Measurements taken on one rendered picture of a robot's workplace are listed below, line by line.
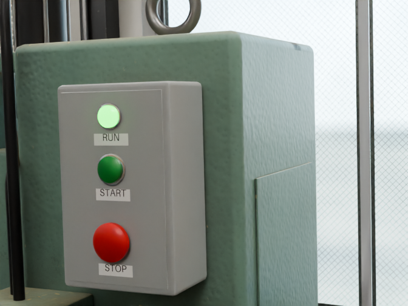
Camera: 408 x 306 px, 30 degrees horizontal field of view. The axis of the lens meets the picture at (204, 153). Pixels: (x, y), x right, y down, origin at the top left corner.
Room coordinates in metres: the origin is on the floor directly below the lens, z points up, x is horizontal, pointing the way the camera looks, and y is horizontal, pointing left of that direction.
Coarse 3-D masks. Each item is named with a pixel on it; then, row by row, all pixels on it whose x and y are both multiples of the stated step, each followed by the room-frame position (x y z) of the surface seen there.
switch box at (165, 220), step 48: (96, 96) 0.57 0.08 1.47; (144, 96) 0.56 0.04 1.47; (192, 96) 0.59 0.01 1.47; (144, 144) 0.56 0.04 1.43; (192, 144) 0.58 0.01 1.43; (144, 192) 0.56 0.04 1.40; (192, 192) 0.58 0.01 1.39; (144, 240) 0.56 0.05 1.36; (192, 240) 0.58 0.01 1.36; (96, 288) 0.58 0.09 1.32; (144, 288) 0.56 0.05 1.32
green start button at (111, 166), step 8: (104, 160) 0.56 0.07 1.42; (112, 160) 0.56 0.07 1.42; (120, 160) 0.56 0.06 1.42; (104, 168) 0.56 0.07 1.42; (112, 168) 0.56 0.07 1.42; (120, 168) 0.56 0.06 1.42; (104, 176) 0.56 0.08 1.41; (112, 176) 0.56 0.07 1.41; (120, 176) 0.56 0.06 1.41; (112, 184) 0.57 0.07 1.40
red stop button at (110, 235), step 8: (104, 224) 0.56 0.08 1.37; (112, 224) 0.56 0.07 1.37; (96, 232) 0.57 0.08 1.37; (104, 232) 0.56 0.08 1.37; (112, 232) 0.56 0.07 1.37; (120, 232) 0.56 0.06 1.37; (96, 240) 0.56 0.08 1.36; (104, 240) 0.56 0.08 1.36; (112, 240) 0.56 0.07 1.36; (120, 240) 0.56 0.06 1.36; (128, 240) 0.56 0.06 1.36; (96, 248) 0.56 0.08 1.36; (104, 248) 0.56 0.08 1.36; (112, 248) 0.56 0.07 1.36; (120, 248) 0.56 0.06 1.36; (128, 248) 0.56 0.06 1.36; (104, 256) 0.56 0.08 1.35; (112, 256) 0.56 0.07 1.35; (120, 256) 0.56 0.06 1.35
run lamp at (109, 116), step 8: (104, 104) 0.57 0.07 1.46; (112, 104) 0.57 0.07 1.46; (104, 112) 0.56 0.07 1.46; (112, 112) 0.56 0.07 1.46; (120, 112) 0.56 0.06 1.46; (104, 120) 0.56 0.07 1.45; (112, 120) 0.56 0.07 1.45; (120, 120) 0.56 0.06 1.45; (104, 128) 0.57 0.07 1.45; (112, 128) 0.57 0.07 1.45
